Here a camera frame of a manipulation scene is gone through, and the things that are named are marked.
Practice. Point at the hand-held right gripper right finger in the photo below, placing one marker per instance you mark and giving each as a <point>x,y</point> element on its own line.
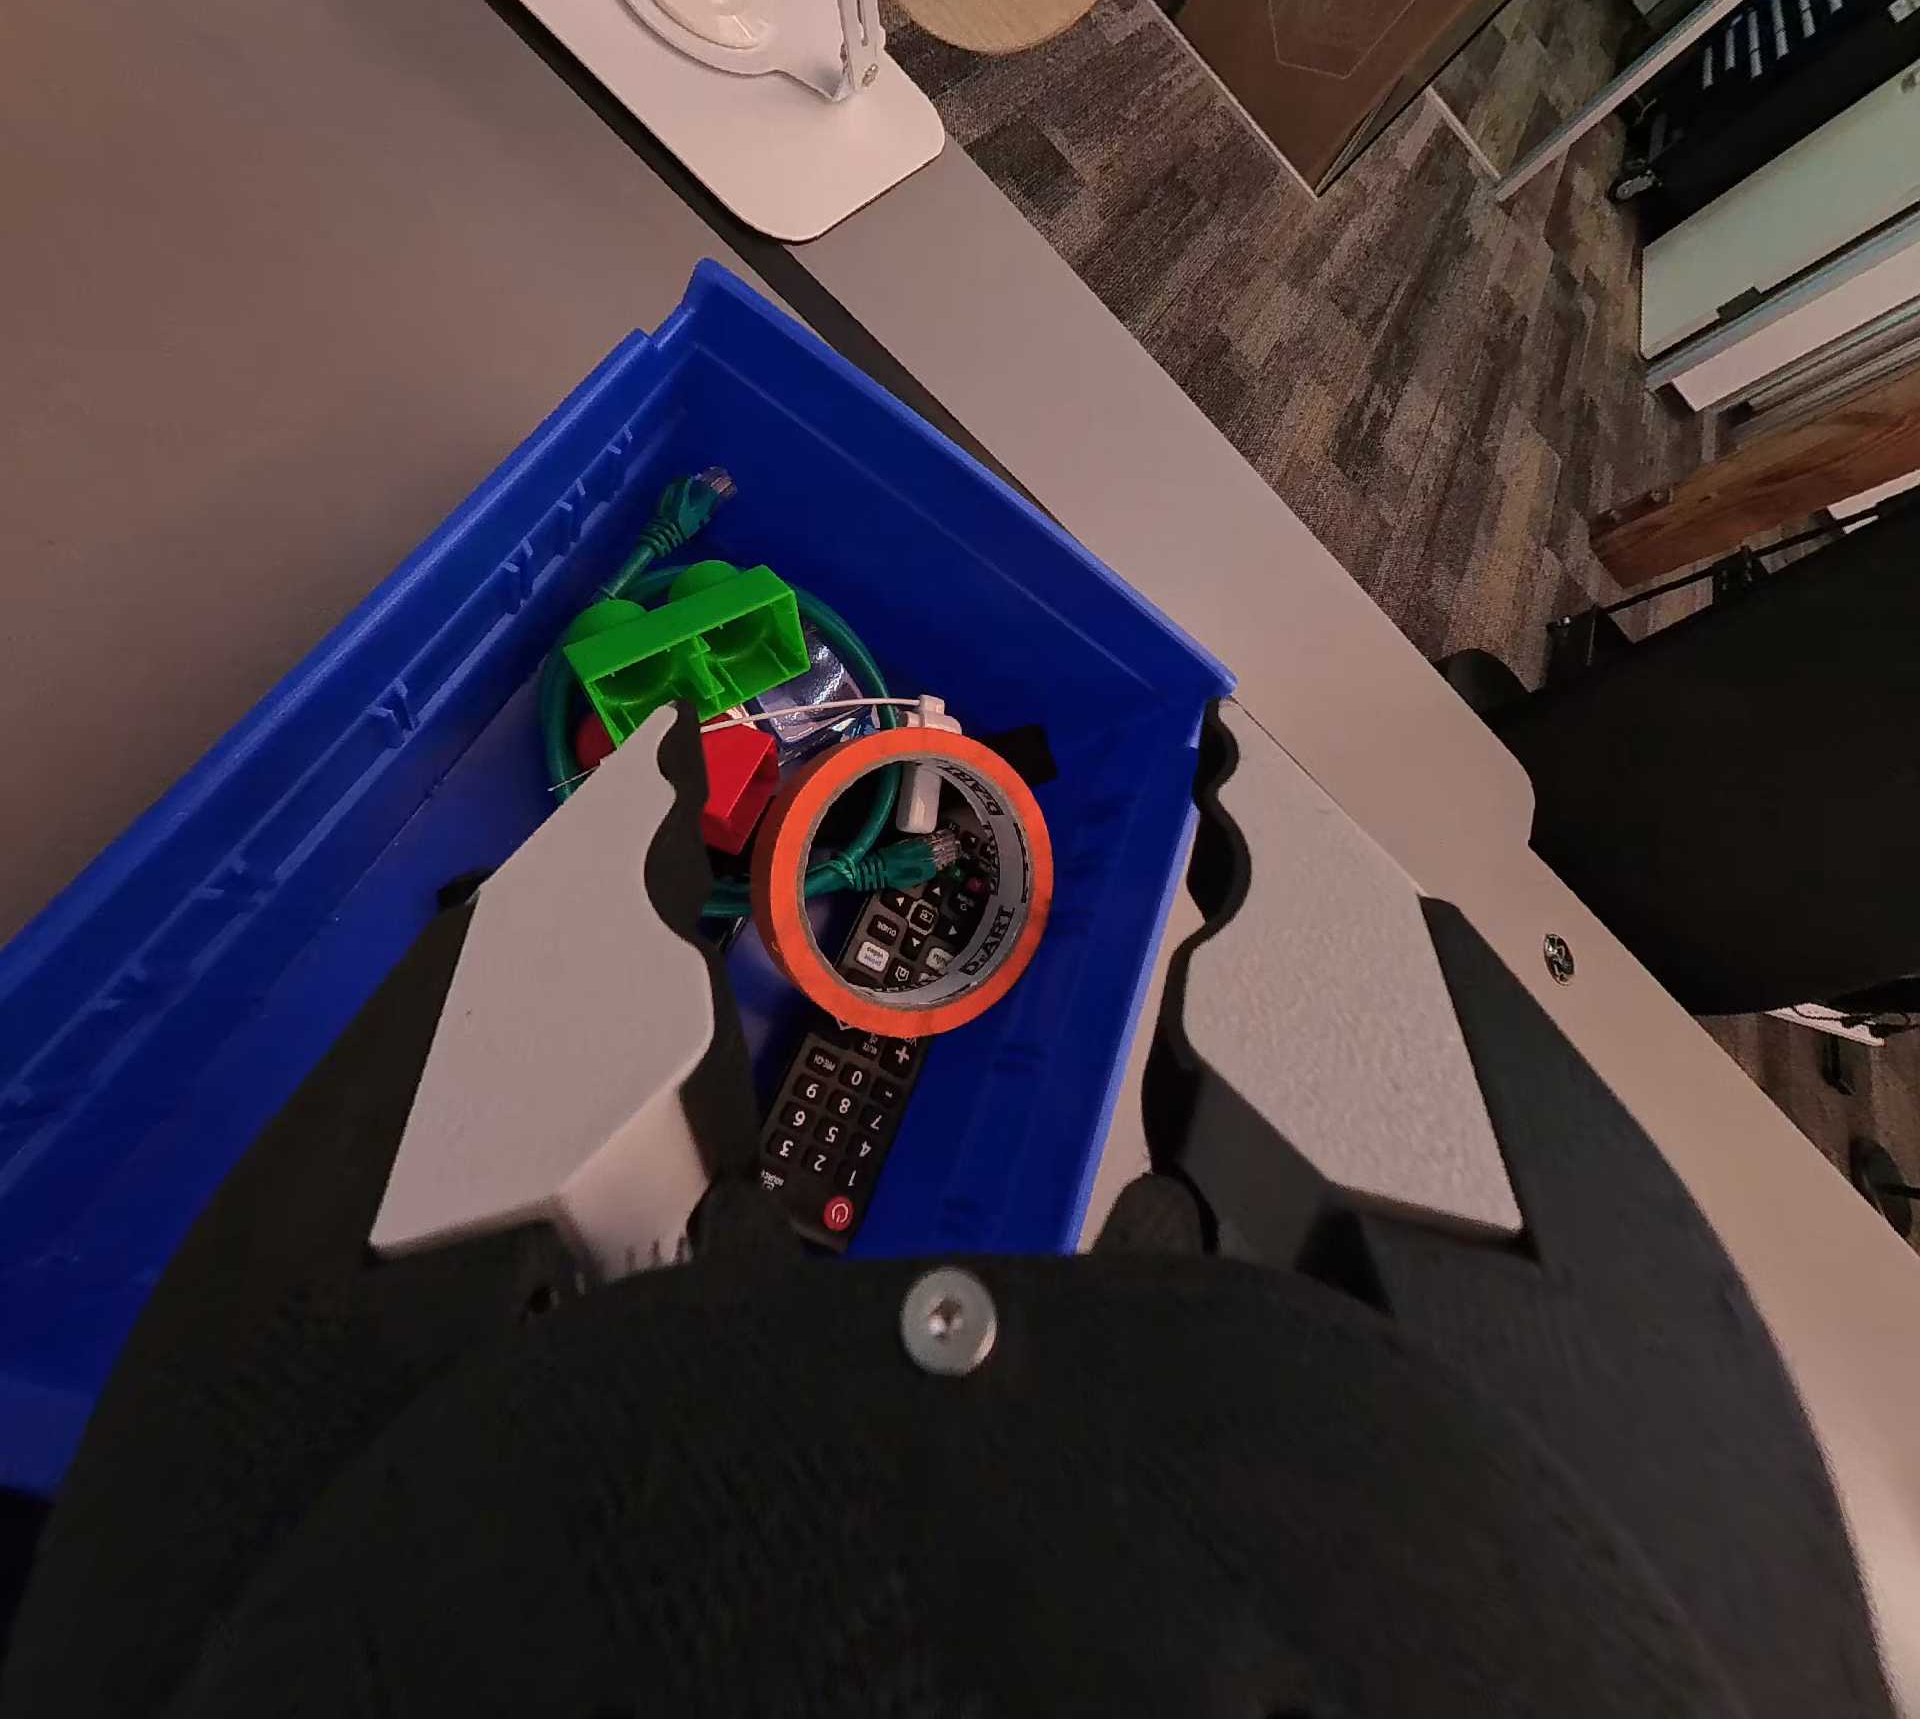
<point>1334,1043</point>

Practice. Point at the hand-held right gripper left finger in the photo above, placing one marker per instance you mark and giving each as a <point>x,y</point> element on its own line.
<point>555,1043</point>

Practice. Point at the orange tape roll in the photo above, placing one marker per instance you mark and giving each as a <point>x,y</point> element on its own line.
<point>774,885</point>

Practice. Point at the green toy brick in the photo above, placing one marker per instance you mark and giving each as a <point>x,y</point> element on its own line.
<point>682,653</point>

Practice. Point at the blue plastic bin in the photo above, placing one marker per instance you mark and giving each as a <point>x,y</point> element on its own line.
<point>930,519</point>

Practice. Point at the black remote control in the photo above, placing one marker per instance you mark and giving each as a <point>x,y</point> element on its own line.
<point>840,1119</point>

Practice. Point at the red toy brick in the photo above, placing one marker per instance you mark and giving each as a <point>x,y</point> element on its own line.
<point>738,789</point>

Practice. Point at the acrylic tabletop sign stand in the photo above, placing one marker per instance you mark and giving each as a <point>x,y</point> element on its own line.
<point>811,173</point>

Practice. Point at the wooden post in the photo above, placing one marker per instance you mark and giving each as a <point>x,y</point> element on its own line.
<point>1754,487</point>

